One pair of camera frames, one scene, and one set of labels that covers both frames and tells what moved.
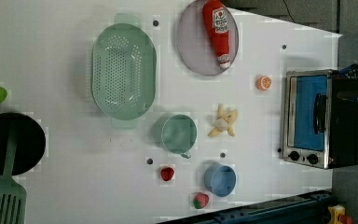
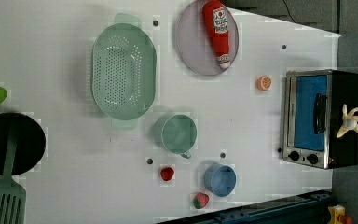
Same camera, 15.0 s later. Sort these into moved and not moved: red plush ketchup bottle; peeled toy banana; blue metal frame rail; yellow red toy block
Moved: peeled toy banana
Not moved: red plush ketchup bottle; blue metal frame rail; yellow red toy block
